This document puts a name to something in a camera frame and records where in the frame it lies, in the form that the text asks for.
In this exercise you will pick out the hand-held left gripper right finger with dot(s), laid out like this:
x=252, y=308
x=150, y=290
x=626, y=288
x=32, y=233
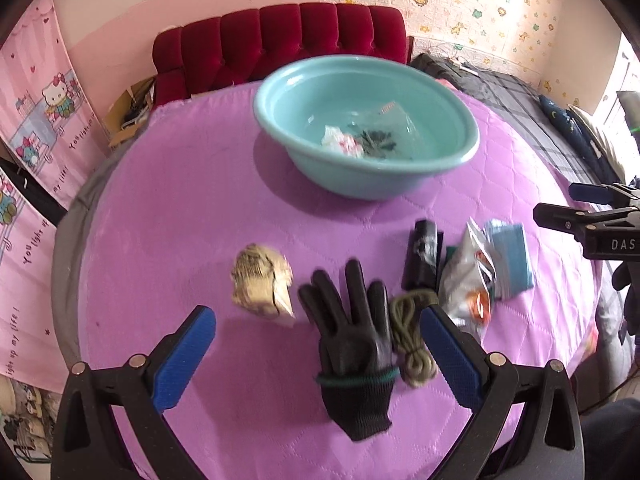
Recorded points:
x=450, y=355

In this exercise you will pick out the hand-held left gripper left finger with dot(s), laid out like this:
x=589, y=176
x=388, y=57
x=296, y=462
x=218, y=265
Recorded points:
x=182, y=360

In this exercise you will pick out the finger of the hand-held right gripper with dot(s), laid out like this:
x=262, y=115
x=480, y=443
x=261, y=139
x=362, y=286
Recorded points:
x=590, y=192
x=555, y=217

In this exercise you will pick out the clear plastic snack bag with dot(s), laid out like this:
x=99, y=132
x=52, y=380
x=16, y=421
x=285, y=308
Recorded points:
x=460, y=280

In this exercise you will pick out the black work glove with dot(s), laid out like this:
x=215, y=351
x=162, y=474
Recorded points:
x=350, y=340

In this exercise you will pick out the beige striped packet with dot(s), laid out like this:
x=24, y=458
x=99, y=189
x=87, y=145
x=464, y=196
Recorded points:
x=260, y=280

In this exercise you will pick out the teal plastic basin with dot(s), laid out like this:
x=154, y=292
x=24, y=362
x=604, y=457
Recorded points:
x=310, y=95

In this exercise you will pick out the cream pillow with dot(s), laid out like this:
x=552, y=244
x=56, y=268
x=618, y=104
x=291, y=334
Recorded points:
x=600, y=145

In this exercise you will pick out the blue tissue pack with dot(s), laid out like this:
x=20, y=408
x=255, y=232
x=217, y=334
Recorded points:
x=510, y=260

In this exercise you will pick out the navy star pillow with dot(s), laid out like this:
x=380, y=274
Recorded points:
x=565, y=120

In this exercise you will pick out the black bag roll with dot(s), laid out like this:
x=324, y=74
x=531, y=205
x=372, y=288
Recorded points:
x=420, y=255

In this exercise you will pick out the grey plaid bed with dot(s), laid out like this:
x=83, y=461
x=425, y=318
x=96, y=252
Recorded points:
x=520, y=105

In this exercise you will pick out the grey table cover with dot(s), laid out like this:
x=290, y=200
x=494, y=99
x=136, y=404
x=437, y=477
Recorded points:
x=67, y=270

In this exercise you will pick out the purple quilted mat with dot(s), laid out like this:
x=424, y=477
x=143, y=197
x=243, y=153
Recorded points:
x=200, y=210

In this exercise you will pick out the printed cloth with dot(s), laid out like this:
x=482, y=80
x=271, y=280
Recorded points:
x=25, y=420

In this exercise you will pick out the pink printed quilt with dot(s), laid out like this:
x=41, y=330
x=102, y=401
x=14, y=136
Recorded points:
x=447, y=84

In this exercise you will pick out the pink cartoon curtain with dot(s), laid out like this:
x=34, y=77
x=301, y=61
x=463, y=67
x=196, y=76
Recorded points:
x=45, y=100
x=25, y=285

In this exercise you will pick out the person's dark clothing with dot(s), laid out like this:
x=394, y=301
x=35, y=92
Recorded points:
x=612, y=440

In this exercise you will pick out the white floral crumpled packet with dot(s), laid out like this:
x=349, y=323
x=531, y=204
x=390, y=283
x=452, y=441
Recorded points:
x=340, y=142

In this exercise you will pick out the cardboard box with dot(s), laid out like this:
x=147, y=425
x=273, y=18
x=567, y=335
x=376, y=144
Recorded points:
x=120, y=115

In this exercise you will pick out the red tufted sofa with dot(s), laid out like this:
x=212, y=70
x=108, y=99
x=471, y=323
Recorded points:
x=280, y=40

